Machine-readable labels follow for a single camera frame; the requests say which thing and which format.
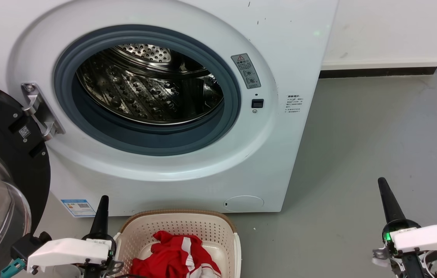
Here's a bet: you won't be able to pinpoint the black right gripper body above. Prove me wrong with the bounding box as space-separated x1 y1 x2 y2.
372 219 437 278

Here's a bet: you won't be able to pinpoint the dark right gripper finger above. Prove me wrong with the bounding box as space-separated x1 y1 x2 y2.
377 177 397 224
382 177 407 222

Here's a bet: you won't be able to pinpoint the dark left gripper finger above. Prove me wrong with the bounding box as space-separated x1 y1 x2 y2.
100 195 110 237
88 195 105 237

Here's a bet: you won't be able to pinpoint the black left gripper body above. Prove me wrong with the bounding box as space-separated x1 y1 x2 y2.
81 234 124 278

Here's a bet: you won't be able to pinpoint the red and white garment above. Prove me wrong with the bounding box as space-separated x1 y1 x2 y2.
130 231 222 278

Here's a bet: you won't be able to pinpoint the cream perforated laundry basket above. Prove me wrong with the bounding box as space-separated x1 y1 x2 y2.
113 210 242 278

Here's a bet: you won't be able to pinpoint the stainless steel washing machine drum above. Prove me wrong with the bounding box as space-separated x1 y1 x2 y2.
76 44 224 125

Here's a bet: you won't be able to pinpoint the blue energy label sticker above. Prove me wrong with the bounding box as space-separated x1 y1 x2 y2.
61 199 96 218

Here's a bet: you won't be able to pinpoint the grey rubber door gasket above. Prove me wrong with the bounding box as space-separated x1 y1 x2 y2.
53 25 241 156

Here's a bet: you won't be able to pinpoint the silver metal door hinge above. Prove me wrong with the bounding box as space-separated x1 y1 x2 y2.
21 83 66 141

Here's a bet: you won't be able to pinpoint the white front-load washing machine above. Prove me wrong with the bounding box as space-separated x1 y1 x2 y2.
0 0 339 217

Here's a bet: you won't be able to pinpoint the round white filter cover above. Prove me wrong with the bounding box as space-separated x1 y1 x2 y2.
223 195 265 212

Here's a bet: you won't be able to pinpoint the white and black baseboard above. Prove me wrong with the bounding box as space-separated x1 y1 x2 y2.
319 57 437 79

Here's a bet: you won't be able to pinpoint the grey warning sticker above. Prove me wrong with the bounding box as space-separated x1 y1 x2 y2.
231 53 262 90

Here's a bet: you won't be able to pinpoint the teal cable connector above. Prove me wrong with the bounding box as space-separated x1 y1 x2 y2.
0 258 27 278

